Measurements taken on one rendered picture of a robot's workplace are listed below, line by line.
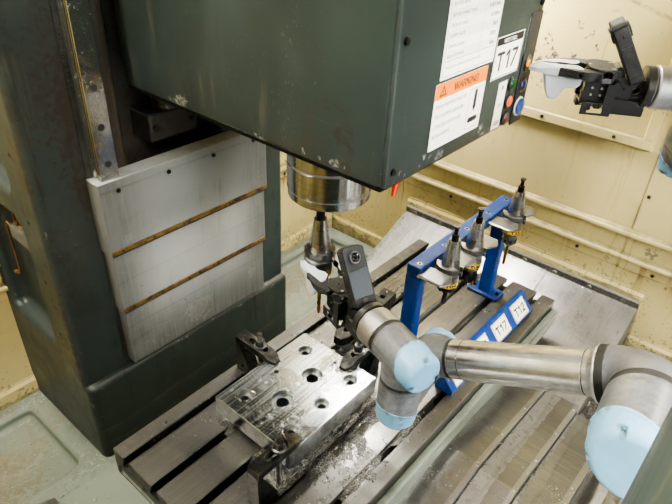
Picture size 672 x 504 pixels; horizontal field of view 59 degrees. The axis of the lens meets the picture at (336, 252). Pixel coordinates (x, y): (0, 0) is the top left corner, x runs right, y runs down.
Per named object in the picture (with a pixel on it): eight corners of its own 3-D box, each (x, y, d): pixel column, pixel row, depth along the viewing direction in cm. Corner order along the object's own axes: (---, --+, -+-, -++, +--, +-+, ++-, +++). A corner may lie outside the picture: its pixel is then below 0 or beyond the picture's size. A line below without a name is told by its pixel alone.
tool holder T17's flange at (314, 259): (321, 245, 122) (321, 235, 121) (341, 258, 119) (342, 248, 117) (298, 256, 119) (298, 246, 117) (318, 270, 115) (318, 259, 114)
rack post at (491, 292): (503, 294, 182) (524, 210, 166) (495, 302, 179) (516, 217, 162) (475, 281, 187) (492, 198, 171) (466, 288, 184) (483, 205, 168)
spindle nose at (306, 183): (332, 167, 121) (334, 110, 114) (389, 196, 111) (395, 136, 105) (269, 189, 112) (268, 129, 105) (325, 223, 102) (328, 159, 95)
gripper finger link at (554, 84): (524, 97, 107) (577, 103, 106) (531, 64, 104) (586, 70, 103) (523, 92, 110) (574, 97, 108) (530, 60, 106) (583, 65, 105)
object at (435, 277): (456, 281, 135) (456, 278, 134) (443, 291, 131) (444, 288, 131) (430, 268, 138) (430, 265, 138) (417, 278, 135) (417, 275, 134)
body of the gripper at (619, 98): (574, 113, 106) (645, 121, 105) (588, 65, 102) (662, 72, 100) (568, 100, 113) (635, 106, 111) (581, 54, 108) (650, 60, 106)
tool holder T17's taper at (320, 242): (321, 238, 120) (321, 209, 116) (335, 248, 117) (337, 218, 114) (304, 246, 117) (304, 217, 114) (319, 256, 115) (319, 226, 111)
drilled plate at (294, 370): (374, 392, 141) (376, 377, 138) (289, 469, 122) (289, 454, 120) (304, 347, 153) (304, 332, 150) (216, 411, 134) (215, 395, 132)
